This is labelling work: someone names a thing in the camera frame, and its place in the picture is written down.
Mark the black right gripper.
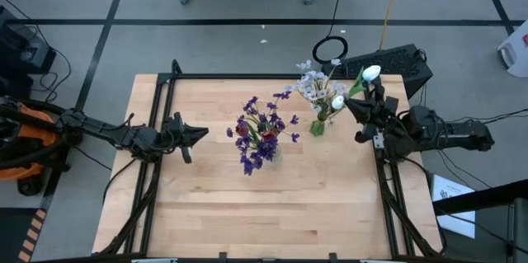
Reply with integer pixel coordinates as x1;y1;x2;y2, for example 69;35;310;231
343;77;401;144

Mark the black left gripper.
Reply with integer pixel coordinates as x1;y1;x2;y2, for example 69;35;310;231
163;111;210;165

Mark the white artificial tulip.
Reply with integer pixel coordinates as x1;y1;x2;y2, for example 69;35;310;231
323;94;347;122
325;63;383;124

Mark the green glass vase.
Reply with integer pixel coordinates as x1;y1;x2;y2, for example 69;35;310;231
309;118;328;138

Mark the clear glass vase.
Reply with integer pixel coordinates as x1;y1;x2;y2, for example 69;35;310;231
269;144;286;170

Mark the black perforated computer case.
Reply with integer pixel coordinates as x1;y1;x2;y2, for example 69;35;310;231
320;43;435;101

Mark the white printed paper sheet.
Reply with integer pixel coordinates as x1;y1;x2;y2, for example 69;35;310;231
430;173;477;240

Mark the orange and black machine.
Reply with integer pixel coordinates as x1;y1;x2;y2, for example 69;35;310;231
0;95;78;197

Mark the white plastic container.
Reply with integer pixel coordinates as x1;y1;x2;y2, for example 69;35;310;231
496;18;528;79

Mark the black equipment box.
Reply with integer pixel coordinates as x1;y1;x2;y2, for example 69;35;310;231
0;5;58;76

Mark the black coiled cable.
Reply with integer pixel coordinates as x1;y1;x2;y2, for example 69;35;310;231
311;0;350;65

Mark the black aluminium table frame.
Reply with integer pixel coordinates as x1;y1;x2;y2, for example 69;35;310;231
97;59;446;263

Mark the yellow cable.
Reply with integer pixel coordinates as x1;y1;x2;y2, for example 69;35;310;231
378;0;410;52

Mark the black metal rail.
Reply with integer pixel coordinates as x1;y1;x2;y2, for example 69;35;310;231
432;177;528;217

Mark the grey metal post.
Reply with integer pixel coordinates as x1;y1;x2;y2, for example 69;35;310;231
511;196;528;263

